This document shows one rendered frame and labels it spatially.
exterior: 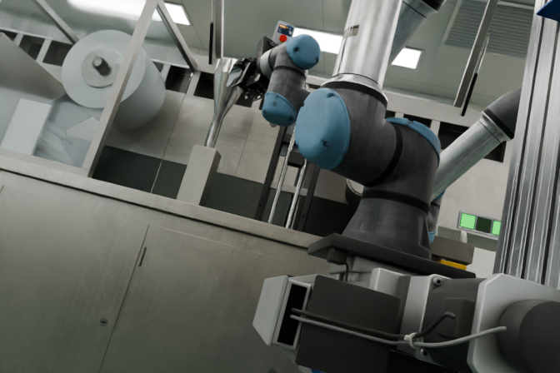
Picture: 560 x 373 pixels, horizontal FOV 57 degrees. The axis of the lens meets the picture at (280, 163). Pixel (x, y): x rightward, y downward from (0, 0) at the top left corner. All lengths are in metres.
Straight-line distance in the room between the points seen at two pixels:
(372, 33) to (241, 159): 1.37
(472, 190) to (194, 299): 1.20
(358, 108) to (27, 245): 1.18
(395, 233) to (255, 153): 1.40
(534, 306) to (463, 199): 1.73
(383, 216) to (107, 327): 0.96
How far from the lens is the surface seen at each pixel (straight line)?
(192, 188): 1.89
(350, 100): 0.81
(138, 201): 1.56
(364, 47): 0.87
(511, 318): 0.44
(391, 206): 0.85
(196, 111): 2.28
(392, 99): 2.24
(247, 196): 2.12
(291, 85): 1.08
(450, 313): 0.46
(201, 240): 1.51
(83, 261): 1.62
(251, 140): 2.18
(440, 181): 1.32
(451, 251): 1.73
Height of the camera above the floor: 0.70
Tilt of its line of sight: 15 degrees up
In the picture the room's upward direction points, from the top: 16 degrees clockwise
